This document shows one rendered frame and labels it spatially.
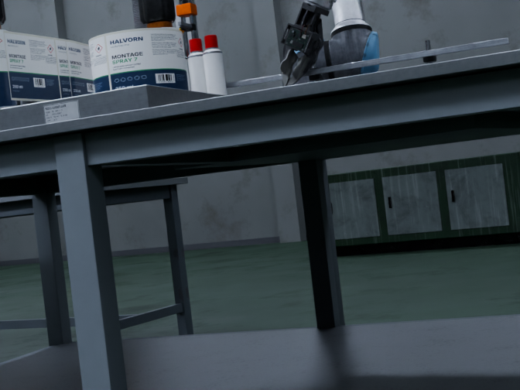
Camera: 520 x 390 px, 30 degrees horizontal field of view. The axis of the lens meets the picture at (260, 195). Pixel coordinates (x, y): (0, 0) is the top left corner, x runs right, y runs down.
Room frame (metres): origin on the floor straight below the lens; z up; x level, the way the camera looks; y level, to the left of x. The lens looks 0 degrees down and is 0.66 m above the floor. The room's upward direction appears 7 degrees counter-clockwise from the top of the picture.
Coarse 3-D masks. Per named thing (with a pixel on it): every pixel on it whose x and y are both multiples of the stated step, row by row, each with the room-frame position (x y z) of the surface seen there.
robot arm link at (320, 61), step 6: (324, 42) 2.70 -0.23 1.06; (324, 48) 2.68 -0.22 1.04; (300, 54) 2.69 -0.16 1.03; (324, 54) 2.67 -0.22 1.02; (318, 60) 2.68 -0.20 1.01; (324, 60) 2.67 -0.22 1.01; (330, 60) 2.67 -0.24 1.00; (294, 66) 2.69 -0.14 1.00; (318, 66) 2.68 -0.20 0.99; (324, 66) 2.68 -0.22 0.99; (330, 66) 2.67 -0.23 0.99; (330, 72) 2.68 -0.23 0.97; (300, 78) 2.69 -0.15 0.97; (306, 78) 2.68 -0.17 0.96; (324, 78) 2.70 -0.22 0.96; (330, 78) 2.70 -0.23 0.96; (294, 84) 2.70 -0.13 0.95
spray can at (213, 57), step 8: (208, 40) 2.50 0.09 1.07; (216, 40) 2.51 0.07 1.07; (208, 48) 2.51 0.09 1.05; (216, 48) 2.51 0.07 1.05; (208, 56) 2.50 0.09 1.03; (216, 56) 2.50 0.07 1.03; (208, 64) 2.50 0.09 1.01; (216, 64) 2.49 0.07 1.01; (208, 72) 2.50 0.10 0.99; (216, 72) 2.49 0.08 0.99; (208, 80) 2.50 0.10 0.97; (216, 80) 2.49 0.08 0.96; (224, 80) 2.51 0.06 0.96; (208, 88) 2.50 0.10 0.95; (216, 88) 2.49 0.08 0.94; (224, 88) 2.51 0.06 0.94
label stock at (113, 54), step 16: (112, 32) 1.98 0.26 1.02; (128, 32) 1.97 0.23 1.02; (144, 32) 1.98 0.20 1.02; (160, 32) 1.99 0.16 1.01; (176, 32) 2.03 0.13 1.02; (96, 48) 2.01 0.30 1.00; (112, 48) 1.98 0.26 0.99; (128, 48) 1.97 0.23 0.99; (144, 48) 1.98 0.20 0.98; (160, 48) 1.99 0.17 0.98; (176, 48) 2.03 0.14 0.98; (96, 64) 2.02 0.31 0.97; (112, 64) 1.98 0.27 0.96; (128, 64) 1.98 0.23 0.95; (144, 64) 1.98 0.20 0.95; (160, 64) 1.99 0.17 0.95; (176, 64) 2.02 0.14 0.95; (96, 80) 2.02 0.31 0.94; (112, 80) 1.99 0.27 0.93; (128, 80) 1.98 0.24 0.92; (144, 80) 1.98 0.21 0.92; (160, 80) 1.99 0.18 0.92; (176, 80) 2.02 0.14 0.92
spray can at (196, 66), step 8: (192, 40) 2.54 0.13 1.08; (200, 40) 2.54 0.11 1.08; (192, 48) 2.54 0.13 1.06; (200, 48) 2.54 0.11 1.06; (192, 56) 2.53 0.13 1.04; (200, 56) 2.53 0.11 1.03; (192, 64) 2.53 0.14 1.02; (200, 64) 2.53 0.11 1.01; (192, 72) 2.53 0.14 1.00; (200, 72) 2.53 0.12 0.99; (192, 80) 2.53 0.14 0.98; (200, 80) 2.52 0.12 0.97; (192, 88) 2.54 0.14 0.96; (200, 88) 2.52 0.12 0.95
